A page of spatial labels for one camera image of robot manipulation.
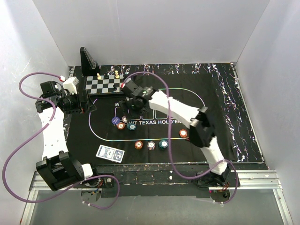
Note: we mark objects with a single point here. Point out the orange chips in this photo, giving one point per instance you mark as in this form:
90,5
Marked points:
183,133
120,125

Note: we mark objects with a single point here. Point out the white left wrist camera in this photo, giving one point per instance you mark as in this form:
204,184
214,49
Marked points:
71,85

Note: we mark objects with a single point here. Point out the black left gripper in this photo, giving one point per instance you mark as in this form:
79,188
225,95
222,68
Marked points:
86,107

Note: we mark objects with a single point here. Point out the blue small blind button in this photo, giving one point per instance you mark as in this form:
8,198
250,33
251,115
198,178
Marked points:
115,120

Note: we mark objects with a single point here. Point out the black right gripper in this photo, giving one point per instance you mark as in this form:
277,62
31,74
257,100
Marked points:
125,105

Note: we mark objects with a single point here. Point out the green chips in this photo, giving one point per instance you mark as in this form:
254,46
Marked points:
131,126

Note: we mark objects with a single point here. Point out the black poker table mat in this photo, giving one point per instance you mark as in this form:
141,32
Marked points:
88,131

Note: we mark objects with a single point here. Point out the blue playing card box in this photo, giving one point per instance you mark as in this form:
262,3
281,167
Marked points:
110,153

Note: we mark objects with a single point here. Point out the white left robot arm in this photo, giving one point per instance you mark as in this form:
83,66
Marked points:
58,168

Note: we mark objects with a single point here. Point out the pink blue chip stack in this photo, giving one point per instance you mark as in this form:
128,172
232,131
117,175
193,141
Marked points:
151,145

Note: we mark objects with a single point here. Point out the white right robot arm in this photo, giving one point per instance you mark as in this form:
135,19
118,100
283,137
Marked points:
202,132

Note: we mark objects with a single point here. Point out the orange red chip stack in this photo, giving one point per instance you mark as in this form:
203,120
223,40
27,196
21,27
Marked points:
138,145

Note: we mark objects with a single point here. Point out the pink blue chips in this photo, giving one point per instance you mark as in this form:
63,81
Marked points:
124,119

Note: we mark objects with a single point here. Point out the black triangular stand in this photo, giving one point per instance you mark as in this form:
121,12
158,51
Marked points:
89,66

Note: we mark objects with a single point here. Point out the black marbled table cover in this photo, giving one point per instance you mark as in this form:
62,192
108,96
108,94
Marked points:
231,101

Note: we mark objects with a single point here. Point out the green blue chip stack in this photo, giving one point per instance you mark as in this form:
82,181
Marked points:
163,144

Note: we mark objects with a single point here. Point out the black white chessboard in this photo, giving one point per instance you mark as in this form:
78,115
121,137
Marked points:
103,86

